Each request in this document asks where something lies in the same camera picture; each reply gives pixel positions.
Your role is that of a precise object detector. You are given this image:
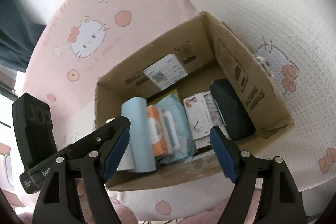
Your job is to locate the dark denim glasses case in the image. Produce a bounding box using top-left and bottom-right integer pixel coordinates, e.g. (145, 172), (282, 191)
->
(210, 79), (256, 141)

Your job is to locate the floral printed white card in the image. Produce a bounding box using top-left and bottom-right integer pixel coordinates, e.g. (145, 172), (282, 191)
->
(183, 93), (213, 140)

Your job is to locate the sticker sheet packet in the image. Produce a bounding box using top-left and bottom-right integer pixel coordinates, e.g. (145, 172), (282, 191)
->
(194, 92), (231, 149)

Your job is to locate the light blue paper roll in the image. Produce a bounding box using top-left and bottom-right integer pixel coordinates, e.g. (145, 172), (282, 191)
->
(117, 97), (156, 173)

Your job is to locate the orange white tissue pack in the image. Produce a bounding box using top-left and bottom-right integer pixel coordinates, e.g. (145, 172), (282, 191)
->
(147, 105), (173, 157)

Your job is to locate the light blue wipes pack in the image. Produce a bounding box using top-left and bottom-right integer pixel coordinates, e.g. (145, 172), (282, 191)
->
(155, 94), (195, 164)

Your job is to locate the pink fluffy cloth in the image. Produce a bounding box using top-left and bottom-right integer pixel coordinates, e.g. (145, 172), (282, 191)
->
(14, 186), (261, 223)

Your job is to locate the white shipping label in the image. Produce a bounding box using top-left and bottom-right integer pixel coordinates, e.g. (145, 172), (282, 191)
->
(142, 54), (188, 90)

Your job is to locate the dark teal curtain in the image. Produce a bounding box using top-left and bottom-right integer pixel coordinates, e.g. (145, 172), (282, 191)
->
(0, 0), (46, 73)

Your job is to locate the brown cardboard box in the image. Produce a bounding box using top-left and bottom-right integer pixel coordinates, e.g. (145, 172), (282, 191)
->
(93, 11), (293, 192)

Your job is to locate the pink Hello Kitty blanket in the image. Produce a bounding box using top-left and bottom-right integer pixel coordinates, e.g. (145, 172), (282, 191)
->
(15, 0), (336, 224)

